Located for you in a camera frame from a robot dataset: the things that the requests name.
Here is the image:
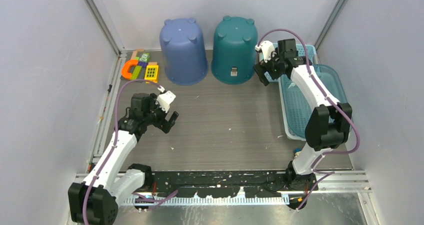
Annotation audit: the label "teal plastic bucket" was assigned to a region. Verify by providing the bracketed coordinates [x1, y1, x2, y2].
[211, 15, 258, 85]

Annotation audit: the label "blue plastic bucket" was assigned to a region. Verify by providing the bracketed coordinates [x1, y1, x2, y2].
[159, 17, 209, 86]

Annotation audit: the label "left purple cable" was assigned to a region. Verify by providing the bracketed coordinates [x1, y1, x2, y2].
[82, 79, 165, 225]

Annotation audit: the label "teal plastic basket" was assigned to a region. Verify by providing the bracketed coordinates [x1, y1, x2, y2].
[279, 64, 348, 141]

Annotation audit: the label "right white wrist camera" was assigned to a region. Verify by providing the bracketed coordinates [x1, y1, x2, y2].
[254, 40, 278, 63]

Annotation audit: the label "white cable duct strip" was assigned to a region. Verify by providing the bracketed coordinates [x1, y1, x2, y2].
[119, 195, 291, 207]

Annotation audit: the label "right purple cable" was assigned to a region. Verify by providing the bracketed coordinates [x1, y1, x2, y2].
[256, 28, 362, 178]

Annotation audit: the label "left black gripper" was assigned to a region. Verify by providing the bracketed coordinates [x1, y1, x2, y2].
[143, 94, 178, 133]

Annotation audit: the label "orange toy arch block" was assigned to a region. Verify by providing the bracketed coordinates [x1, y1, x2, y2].
[121, 59, 139, 80]

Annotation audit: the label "light blue plastic basket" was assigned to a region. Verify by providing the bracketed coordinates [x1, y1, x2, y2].
[258, 42, 318, 83]

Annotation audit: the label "lime green long brick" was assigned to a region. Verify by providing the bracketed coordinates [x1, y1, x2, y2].
[130, 65, 142, 80]

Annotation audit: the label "yellow toy block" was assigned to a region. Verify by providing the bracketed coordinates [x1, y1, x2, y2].
[144, 64, 160, 83]

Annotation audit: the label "purple toy block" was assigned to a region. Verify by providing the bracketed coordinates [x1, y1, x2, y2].
[138, 61, 149, 68]

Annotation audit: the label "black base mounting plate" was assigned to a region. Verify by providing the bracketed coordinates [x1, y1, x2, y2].
[142, 170, 318, 199]

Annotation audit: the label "green numbered toy block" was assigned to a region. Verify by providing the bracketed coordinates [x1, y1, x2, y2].
[139, 52, 151, 63]

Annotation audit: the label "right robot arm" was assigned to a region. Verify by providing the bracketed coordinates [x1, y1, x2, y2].
[254, 39, 353, 190]

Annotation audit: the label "small toy car blue wheels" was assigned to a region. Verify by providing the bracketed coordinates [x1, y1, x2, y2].
[293, 148, 302, 159]

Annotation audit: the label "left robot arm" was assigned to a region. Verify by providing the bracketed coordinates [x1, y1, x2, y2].
[67, 90, 179, 225]

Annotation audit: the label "purple cable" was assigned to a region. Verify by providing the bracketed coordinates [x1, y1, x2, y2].
[256, 28, 362, 178]
[82, 79, 165, 225]

